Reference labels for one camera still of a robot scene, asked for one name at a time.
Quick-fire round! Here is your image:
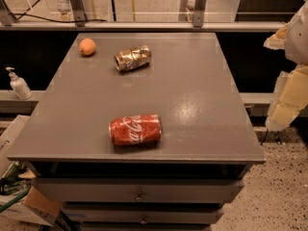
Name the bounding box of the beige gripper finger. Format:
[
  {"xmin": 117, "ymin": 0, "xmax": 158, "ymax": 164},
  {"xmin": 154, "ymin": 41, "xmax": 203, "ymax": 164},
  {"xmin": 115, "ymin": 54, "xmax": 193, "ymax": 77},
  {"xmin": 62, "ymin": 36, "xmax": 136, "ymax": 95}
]
[{"xmin": 266, "ymin": 64, "xmax": 308, "ymax": 132}]

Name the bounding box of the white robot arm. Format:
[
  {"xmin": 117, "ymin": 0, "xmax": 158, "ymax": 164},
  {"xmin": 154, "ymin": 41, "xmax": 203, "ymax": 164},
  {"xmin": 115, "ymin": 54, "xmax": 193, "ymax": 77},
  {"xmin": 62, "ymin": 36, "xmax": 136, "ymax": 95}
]
[{"xmin": 264, "ymin": 2, "xmax": 308, "ymax": 132}]

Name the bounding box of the red coca-cola can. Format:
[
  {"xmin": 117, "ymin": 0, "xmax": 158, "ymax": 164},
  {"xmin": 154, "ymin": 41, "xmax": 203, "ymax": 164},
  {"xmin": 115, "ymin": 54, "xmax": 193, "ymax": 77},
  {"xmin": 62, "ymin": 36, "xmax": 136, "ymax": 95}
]
[{"xmin": 109, "ymin": 115, "xmax": 162, "ymax": 146}]

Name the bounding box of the grey drawer cabinet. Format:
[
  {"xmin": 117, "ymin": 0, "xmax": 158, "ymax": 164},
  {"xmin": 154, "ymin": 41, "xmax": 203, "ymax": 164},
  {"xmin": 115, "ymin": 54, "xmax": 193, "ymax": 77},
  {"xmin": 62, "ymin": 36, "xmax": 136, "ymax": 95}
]
[{"xmin": 10, "ymin": 33, "xmax": 265, "ymax": 231}]

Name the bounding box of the upper drawer knob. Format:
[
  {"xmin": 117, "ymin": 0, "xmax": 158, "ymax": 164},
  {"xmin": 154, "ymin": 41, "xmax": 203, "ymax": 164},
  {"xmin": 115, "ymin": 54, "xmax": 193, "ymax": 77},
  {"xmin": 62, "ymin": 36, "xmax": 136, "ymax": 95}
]
[{"xmin": 135, "ymin": 192, "xmax": 144, "ymax": 202}]

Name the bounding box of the drawer knob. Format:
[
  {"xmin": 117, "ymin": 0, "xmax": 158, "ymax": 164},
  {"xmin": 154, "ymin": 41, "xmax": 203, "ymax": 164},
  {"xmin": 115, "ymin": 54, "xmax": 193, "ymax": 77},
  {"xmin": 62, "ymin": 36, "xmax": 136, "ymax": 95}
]
[
  {"xmin": 140, "ymin": 216, "xmax": 148, "ymax": 225},
  {"xmin": 135, "ymin": 192, "xmax": 144, "ymax": 202}
]

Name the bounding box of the lower drawer knob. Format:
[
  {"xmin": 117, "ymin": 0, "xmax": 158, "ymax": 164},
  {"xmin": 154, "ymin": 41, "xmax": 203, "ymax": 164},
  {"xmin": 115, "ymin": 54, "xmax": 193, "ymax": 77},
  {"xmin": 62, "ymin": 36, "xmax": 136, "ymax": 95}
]
[{"xmin": 140, "ymin": 216, "xmax": 148, "ymax": 225}]

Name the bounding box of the orange fruit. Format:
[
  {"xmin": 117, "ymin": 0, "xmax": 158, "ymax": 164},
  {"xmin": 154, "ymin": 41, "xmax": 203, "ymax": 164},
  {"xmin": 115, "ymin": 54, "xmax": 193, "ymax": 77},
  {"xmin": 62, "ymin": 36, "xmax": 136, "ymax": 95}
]
[{"xmin": 79, "ymin": 38, "xmax": 96, "ymax": 56}]

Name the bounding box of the white pump soap bottle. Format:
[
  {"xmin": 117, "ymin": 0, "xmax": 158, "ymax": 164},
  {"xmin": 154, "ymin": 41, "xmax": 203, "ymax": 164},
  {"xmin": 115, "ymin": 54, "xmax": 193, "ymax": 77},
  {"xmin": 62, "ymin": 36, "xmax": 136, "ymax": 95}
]
[{"xmin": 6, "ymin": 66, "xmax": 32, "ymax": 100}]

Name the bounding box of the cardboard box with clutter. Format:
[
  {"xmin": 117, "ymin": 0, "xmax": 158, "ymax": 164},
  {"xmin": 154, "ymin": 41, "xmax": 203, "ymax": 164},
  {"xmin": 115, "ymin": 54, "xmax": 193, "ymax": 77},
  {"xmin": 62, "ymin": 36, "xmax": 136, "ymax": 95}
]
[{"xmin": 0, "ymin": 115, "xmax": 61, "ymax": 226}]

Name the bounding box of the black cable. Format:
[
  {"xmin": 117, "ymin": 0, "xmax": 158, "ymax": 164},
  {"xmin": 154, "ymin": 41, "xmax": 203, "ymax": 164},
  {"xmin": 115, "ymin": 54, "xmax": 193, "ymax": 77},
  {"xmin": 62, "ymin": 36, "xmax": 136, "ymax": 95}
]
[{"xmin": 9, "ymin": 0, "xmax": 109, "ymax": 24}]

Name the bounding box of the grey metal railing frame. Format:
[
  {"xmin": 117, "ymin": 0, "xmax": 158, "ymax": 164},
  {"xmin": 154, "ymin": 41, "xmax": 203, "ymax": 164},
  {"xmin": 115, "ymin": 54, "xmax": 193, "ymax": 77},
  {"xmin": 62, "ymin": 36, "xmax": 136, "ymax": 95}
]
[{"xmin": 0, "ymin": 0, "xmax": 308, "ymax": 34}]

